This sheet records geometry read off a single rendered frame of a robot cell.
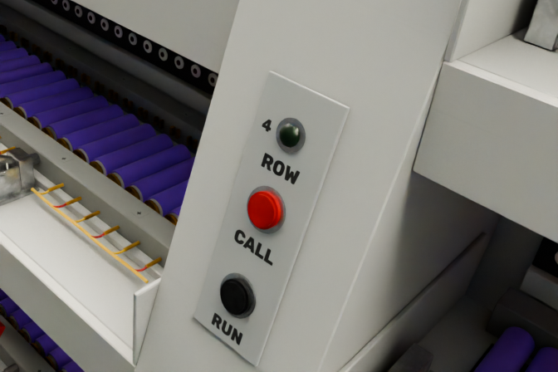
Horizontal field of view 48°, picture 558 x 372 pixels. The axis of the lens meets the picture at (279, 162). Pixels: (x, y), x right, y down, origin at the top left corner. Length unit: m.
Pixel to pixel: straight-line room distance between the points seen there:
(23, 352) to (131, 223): 0.22
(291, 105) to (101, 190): 0.21
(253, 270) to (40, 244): 0.19
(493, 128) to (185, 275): 0.16
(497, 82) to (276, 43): 0.09
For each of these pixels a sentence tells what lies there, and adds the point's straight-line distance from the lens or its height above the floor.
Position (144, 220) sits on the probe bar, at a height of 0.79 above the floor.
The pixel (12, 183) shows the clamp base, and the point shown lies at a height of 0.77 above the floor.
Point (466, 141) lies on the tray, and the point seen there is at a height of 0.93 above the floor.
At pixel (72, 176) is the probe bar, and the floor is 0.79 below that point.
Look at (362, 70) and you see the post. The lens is 0.24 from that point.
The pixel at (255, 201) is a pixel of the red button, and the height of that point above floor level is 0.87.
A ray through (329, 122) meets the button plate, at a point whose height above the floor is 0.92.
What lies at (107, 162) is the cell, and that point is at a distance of 0.46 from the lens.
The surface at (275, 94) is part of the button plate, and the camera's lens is 0.25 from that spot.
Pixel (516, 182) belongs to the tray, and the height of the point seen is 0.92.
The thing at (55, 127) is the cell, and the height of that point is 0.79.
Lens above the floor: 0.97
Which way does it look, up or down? 18 degrees down
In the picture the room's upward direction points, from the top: 18 degrees clockwise
